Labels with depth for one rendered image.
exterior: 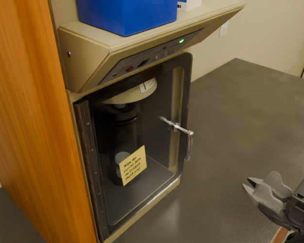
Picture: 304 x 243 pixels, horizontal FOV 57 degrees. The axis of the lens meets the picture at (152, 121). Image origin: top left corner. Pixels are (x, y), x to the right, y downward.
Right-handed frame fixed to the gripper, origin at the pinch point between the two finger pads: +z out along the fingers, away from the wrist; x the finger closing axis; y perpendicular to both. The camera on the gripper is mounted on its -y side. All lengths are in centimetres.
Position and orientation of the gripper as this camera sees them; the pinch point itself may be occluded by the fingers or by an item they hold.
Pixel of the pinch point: (250, 186)
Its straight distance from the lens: 67.9
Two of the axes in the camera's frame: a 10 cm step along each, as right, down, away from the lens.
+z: -7.2, -4.0, 5.7
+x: -6.9, 4.2, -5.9
